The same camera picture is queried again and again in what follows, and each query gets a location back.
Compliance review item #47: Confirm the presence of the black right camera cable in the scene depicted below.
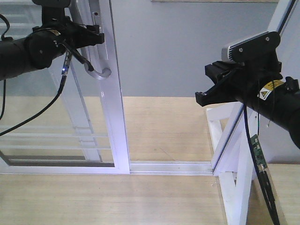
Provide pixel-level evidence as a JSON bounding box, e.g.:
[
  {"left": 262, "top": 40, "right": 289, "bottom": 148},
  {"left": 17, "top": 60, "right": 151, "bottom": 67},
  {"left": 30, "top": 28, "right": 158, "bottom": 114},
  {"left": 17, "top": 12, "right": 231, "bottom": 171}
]
[{"left": 242, "top": 77, "right": 281, "bottom": 225}]

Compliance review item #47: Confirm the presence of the black camera cable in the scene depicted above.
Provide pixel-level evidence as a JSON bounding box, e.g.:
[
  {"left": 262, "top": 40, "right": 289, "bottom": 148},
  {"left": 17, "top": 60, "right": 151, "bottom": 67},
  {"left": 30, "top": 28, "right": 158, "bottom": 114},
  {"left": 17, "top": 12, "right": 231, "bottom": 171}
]
[
  {"left": 242, "top": 77, "right": 281, "bottom": 225},
  {"left": 0, "top": 14, "right": 96, "bottom": 136}
]

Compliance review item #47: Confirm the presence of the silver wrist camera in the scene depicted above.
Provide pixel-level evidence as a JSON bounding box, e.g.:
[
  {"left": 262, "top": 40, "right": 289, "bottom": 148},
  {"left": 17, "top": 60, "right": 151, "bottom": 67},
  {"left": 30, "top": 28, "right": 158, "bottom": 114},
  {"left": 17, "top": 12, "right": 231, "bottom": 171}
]
[{"left": 221, "top": 31, "right": 281, "bottom": 63}]

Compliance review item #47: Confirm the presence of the light wooden base platform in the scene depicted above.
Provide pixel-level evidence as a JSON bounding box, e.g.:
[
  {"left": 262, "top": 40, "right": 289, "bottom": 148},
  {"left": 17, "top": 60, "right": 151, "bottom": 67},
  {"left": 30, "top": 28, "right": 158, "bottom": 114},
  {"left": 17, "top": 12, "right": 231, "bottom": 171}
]
[{"left": 0, "top": 97, "right": 226, "bottom": 225}]

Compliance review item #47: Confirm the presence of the white triangular support bracket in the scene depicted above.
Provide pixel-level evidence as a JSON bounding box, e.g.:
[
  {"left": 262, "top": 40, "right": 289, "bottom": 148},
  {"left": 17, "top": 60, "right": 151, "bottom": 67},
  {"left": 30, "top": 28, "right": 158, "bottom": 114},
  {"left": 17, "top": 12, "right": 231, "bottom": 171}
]
[{"left": 218, "top": 115, "right": 254, "bottom": 225}]

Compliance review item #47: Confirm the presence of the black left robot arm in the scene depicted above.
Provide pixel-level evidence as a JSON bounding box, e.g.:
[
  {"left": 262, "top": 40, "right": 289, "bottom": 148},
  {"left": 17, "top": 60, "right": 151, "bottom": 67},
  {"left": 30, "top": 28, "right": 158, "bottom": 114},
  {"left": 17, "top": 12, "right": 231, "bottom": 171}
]
[{"left": 0, "top": 0, "right": 105, "bottom": 80}]

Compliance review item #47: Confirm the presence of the light wooden box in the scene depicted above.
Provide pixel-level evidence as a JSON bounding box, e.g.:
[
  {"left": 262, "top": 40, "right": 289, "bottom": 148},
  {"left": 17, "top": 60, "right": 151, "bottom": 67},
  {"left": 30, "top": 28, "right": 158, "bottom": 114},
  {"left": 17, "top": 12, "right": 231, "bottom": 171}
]
[{"left": 247, "top": 164, "right": 300, "bottom": 225}]

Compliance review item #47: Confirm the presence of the white rear support bracket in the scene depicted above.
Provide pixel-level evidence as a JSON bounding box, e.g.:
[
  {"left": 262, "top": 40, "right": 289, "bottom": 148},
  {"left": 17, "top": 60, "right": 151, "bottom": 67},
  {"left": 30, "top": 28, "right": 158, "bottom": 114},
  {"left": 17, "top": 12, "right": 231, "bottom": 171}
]
[{"left": 206, "top": 103, "right": 235, "bottom": 152}]

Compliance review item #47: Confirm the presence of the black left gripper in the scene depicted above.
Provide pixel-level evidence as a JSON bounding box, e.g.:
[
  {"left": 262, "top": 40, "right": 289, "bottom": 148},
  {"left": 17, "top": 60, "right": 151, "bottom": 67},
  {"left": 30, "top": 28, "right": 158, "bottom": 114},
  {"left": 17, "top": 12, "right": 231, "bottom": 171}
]
[{"left": 52, "top": 16, "right": 105, "bottom": 49}]

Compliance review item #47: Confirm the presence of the grey curved door handle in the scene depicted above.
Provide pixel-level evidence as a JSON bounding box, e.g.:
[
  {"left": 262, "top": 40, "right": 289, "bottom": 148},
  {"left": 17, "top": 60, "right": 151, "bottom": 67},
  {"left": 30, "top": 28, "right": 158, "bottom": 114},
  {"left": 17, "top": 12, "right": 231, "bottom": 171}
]
[{"left": 69, "top": 0, "right": 111, "bottom": 80}]

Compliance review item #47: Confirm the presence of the aluminium floor track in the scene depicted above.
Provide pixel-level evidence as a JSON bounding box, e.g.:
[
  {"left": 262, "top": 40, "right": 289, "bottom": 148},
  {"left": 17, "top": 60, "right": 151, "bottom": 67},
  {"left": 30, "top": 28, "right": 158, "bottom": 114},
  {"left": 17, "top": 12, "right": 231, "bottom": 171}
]
[{"left": 129, "top": 161, "right": 213, "bottom": 176}]

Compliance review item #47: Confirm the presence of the white framed sliding glass door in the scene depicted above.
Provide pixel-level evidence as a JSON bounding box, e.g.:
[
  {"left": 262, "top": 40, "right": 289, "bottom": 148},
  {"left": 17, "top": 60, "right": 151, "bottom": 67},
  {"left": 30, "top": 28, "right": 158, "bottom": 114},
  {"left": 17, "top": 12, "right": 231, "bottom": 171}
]
[{"left": 0, "top": 0, "right": 129, "bottom": 174}]

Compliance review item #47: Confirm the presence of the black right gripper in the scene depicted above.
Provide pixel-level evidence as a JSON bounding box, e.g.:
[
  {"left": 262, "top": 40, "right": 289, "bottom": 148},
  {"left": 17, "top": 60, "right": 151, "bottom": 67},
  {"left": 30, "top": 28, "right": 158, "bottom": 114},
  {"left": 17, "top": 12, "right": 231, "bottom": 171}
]
[{"left": 195, "top": 54, "right": 283, "bottom": 107}]

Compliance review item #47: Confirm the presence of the black left camera cable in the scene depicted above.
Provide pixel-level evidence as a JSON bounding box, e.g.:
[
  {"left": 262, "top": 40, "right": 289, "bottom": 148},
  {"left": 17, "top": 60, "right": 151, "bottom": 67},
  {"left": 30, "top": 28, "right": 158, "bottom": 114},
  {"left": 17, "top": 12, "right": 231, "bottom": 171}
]
[{"left": 0, "top": 14, "right": 96, "bottom": 136}]

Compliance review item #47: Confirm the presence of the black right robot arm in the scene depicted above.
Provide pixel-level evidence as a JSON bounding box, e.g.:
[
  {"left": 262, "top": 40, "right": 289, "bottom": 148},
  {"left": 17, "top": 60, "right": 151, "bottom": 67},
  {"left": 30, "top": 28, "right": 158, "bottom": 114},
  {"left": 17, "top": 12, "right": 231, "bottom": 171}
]
[{"left": 195, "top": 54, "right": 300, "bottom": 147}]

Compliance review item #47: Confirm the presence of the green circuit board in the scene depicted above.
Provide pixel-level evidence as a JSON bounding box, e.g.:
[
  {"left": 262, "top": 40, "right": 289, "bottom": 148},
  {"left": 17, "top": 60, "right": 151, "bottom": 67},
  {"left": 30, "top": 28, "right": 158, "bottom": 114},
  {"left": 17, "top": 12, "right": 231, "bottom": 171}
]
[{"left": 251, "top": 134, "right": 267, "bottom": 172}]

